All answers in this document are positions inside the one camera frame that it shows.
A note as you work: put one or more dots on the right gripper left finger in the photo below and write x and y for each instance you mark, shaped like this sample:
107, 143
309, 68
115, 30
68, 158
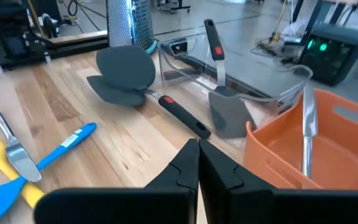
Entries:
120, 205

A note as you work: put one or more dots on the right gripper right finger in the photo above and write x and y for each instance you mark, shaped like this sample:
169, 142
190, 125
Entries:
291, 207

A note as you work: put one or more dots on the blue silicone spatula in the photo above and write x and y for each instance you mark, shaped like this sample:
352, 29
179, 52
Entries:
57, 147

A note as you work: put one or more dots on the silver butter knife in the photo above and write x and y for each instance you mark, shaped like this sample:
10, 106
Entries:
309, 112
20, 158

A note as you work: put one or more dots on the dark grey round double turner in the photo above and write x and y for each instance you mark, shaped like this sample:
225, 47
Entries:
126, 67

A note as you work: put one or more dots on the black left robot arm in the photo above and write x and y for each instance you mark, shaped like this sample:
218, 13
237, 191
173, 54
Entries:
8, 34

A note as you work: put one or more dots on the orange plastic bin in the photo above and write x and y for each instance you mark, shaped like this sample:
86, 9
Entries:
337, 155

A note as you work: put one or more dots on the clear plastic bin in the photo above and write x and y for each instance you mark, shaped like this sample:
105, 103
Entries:
259, 77

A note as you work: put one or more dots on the black computer box green lights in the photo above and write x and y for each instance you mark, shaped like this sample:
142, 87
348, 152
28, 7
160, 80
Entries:
328, 56

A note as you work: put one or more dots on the steel box grater teal trim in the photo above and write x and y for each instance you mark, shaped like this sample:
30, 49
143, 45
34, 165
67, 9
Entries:
129, 21

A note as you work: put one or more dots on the black wheeled cart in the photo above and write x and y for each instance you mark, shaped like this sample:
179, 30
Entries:
172, 6

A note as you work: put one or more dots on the black aluminium table frame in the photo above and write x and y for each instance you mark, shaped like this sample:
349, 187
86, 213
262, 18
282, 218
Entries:
79, 43

